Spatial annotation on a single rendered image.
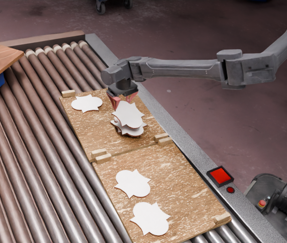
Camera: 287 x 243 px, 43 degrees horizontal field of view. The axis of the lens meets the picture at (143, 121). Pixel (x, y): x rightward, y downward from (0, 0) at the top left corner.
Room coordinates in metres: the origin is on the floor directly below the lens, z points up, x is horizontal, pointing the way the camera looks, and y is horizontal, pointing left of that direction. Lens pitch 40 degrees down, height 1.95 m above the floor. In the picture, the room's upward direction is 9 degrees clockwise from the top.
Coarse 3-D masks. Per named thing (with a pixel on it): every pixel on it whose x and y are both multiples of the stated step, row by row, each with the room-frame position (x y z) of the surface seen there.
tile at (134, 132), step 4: (116, 124) 1.10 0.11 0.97; (120, 124) 1.11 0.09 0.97; (144, 124) 1.13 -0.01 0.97; (120, 128) 1.08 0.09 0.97; (124, 128) 1.09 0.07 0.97; (128, 128) 1.09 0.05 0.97; (140, 128) 1.10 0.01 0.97; (124, 132) 1.06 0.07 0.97; (128, 132) 1.07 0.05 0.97; (132, 132) 1.07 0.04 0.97; (136, 132) 1.07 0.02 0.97; (140, 132) 1.08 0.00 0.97; (136, 136) 1.06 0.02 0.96
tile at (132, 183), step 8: (120, 176) 0.85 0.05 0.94; (128, 176) 0.86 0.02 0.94; (136, 176) 0.87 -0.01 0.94; (120, 184) 0.82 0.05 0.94; (128, 184) 0.83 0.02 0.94; (136, 184) 0.83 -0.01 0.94; (144, 184) 0.84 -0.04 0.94; (128, 192) 0.79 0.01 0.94; (136, 192) 0.79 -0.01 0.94; (144, 192) 0.80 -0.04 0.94
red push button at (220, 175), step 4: (220, 168) 0.99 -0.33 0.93; (212, 172) 0.96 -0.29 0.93; (216, 172) 0.96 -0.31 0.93; (220, 172) 0.97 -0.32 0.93; (224, 172) 0.97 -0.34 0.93; (216, 176) 0.94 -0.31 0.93; (220, 176) 0.94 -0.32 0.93; (224, 176) 0.95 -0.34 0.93; (228, 176) 0.95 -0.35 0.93; (220, 180) 0.92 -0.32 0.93; (224, 180) 0.93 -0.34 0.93
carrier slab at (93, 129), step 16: (80, 96) 1.29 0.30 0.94; (96, 96) 1.31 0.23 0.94; (128, 96) 1.35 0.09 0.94; (80, 112) 1.18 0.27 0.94; (96, 112) 1.20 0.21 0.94; (112, 112) 1.21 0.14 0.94; (144, 112) 1.25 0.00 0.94; (80, 128) 1.08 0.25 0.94; (96, 128) 1.10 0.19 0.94; (112, 128) 1.11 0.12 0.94; (144, 128) 1.14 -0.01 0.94; (160, 128) 1.16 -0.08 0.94; (96, 144) 1.01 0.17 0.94; (112, 144) 1.02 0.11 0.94; (128, 144) 1.03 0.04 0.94; (144, 144) 1.05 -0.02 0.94
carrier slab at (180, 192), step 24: (168, 144) 1.07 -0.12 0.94; (96, 168) 0.88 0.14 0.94; (120, 168) 0.90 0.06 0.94; (144, 168) 0.92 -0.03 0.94; (168, 168) 0.94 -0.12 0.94; (192, 168) 0.96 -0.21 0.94; (120, 192) 0.79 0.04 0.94; (168, 192) 0.82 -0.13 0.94; (192, 192) 0.84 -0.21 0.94; (120, 216) 0.69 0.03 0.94; (192, 216) 0.74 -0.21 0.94; (216, 216) 0.75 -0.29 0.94; (144, 240) 0.62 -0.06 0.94; (168, 240) 0.63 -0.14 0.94
